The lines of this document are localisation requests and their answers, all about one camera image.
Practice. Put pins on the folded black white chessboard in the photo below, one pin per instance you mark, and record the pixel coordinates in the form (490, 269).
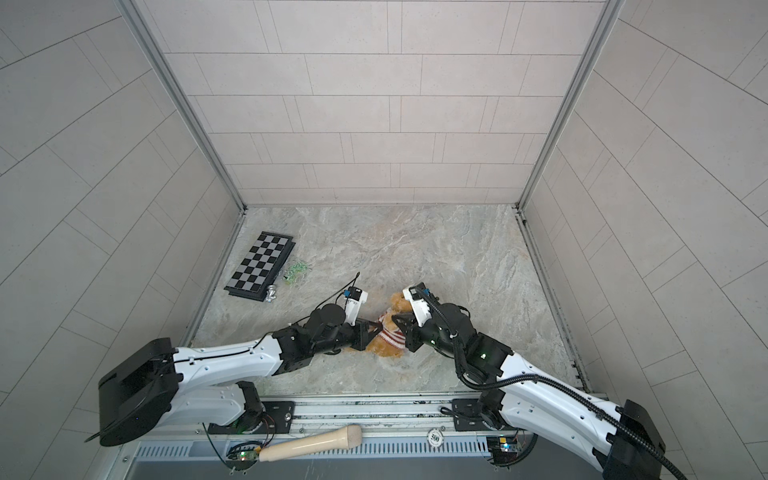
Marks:
(260, 267)

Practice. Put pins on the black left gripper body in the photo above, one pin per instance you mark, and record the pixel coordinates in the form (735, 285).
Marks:
(357, 338)

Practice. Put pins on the beige cylindrical handle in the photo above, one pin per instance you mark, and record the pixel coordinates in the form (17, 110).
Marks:
(345, 438)

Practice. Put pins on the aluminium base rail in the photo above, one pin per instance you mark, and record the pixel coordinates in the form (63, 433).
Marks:
(392, 426)

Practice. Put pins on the silver foil wrapped item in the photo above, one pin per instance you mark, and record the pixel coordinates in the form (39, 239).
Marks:
(270, 293)

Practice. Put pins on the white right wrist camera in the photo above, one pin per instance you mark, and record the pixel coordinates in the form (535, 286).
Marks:
(421, 300)

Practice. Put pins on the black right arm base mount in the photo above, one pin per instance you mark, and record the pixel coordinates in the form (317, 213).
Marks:
(478, 414)

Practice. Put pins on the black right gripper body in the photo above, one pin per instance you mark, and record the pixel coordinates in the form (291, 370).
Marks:
(419, 337)

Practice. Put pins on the left green circuit board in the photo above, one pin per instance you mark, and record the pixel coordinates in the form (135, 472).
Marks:
(244, 455)

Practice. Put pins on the clear bag of green bricks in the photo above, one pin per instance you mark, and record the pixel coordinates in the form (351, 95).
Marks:
(296, 272)

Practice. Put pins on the round white sticker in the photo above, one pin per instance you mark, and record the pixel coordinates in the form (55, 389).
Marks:
(435, 438)

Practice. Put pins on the right green circuit board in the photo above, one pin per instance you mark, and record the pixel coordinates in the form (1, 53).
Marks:
(503, 452)

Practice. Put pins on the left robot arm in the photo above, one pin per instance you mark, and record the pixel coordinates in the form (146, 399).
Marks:
(161, 384)

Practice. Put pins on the green circuit board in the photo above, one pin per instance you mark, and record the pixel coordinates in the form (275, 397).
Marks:
(244, 455)
(503, 452)

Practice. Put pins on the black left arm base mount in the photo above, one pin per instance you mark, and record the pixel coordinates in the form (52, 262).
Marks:
(258, 417)

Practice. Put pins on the tan plush teddy bear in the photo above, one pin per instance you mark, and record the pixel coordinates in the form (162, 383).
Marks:
(398, 305)

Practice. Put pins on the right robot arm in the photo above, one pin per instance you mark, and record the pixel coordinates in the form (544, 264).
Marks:
(620, 441)

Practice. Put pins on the knitted american flag sweater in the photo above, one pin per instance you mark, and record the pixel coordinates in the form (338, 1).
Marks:
(390, 334)

